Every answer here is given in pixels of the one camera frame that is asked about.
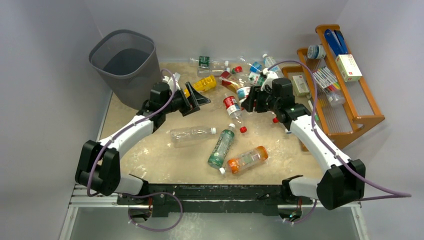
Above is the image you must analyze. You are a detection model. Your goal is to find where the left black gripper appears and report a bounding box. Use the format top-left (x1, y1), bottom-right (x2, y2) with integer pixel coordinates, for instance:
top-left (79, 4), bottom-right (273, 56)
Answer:
top-left (162, 83), bottom-right (210, 117)

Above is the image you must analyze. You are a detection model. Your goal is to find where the red blue label bottle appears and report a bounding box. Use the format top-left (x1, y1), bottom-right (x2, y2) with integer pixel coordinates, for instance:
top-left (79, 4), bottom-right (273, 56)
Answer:
top-left (236, 86), bottom-right (251, 104)

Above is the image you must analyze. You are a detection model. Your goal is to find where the red label water bottle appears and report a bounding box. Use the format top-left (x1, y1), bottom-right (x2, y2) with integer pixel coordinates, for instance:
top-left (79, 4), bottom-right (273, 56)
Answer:
top-left (222, 93), bottom-right (247, 130)

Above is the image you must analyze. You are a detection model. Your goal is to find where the clear bottle white cap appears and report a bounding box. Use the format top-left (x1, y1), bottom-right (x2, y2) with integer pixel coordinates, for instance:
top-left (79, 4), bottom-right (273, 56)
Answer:
top-left (170, 126), bottom-right (217, 144)

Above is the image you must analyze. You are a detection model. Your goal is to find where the orange label bottle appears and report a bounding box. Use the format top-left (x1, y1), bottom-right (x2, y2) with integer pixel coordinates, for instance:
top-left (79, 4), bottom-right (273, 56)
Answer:
top-left (218, 145), bottom-right (269, 175)

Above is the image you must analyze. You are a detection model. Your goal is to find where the green tea bottle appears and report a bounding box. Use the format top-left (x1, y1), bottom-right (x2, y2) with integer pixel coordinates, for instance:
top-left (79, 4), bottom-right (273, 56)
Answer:
top-left (207, 123), bottom-right (236, 169)

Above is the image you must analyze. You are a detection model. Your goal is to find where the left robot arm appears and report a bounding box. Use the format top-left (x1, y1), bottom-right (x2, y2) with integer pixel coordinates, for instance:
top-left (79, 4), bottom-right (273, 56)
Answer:
top-left (74, 82), bottom-right (211, 205)

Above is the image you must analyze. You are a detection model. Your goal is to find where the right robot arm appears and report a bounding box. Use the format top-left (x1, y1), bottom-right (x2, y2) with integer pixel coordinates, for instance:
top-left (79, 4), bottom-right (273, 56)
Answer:
top-left (241, 78), bottom-right (366, 210)

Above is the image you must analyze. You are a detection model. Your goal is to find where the grey mesh waste bin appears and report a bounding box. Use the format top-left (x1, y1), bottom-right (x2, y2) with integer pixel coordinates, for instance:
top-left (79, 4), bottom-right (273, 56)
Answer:
top-left (88, 29), bottom-right (162, 110)

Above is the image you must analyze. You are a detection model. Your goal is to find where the red bottle cap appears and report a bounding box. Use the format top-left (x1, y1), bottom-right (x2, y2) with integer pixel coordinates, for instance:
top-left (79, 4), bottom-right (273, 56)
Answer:
top-left (239, 126), bottom-right (247, 134)

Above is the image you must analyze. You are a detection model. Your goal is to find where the green white label bottle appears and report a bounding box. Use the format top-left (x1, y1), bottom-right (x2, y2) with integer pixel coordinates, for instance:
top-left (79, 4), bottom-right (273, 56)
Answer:
top-left (230, 66), bottom-right (266, 86)

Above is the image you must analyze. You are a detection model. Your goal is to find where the yellow plastic bottle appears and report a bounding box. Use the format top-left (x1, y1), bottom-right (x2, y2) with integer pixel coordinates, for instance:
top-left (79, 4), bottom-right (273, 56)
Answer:
top-left (191, 75), bottom-right (217, 93)

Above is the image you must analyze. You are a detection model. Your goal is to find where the amber tea bottle red label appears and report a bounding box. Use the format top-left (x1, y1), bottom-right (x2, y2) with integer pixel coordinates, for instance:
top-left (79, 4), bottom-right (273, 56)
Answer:
top-left (218, 71), bottom-right (248, 93)

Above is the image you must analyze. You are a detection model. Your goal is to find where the green label clear bottle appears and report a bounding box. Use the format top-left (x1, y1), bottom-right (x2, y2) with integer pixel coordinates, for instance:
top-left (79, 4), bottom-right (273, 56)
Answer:
top-left (188, 55), bottom-right (230, 78)

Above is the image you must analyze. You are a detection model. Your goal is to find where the blue label water bottle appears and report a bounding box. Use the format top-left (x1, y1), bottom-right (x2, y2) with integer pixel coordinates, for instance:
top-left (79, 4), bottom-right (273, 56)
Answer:
top-left (262, 53), bottom-right (285, 78)

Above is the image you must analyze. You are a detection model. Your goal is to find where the green white small box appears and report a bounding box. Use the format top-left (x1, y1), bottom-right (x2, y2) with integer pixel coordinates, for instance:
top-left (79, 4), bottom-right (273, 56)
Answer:
top-left (292, 75), bottom-right (311, 99)

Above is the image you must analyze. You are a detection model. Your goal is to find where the white green marker pen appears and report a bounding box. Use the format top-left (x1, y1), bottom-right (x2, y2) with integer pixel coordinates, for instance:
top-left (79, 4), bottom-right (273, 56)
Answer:
top-left (308, 99), bottom-right (320, 122)

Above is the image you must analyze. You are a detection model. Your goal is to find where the wooden tiered rack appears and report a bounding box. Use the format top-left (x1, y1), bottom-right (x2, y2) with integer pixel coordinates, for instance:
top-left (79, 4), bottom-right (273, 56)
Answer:
top-left (296, 24), bottom-right (385, 148)

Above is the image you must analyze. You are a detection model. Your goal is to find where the pack of coloured markers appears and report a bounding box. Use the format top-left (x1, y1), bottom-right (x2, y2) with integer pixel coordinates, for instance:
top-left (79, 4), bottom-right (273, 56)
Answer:
top-left (312, 66), bottom-right (341, 94)

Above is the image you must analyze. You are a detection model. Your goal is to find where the round tape roll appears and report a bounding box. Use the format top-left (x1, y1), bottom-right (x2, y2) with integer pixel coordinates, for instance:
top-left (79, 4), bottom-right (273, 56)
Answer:
top-left (307, 44), bottom-right (327, 60)

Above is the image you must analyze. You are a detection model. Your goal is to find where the small clear jar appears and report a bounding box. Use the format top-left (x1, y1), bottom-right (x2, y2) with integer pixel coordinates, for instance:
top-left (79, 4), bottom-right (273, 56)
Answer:
top-left (326, 89), bottom-right (346, 107)

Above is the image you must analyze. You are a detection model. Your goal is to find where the white red box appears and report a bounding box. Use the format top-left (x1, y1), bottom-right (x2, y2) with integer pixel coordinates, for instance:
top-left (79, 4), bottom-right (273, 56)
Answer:
top-left (335, 54), bottom-right (363, 82)

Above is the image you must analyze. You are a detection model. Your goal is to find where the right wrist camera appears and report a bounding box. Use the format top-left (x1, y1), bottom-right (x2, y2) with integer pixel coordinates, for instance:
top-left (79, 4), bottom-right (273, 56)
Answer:
top-left (260, 68), bottom-right (280, 92)

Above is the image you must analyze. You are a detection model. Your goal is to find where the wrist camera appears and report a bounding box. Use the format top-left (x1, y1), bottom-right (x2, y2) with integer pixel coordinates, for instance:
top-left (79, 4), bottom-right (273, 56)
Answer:
top-left (260, 68), bottom-right (280, 92)
top-left (162, 72), bottom-right (181, 93)

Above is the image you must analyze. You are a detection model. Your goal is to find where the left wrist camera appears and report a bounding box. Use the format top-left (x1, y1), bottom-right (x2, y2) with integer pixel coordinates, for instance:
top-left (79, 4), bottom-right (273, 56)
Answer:
top-left (162, 72), bottom-right (181, 93)

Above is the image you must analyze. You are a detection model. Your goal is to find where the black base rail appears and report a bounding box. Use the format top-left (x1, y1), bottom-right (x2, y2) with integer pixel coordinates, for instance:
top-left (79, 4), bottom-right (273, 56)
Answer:
top-left (68, 183), bottom-right (362, 220)

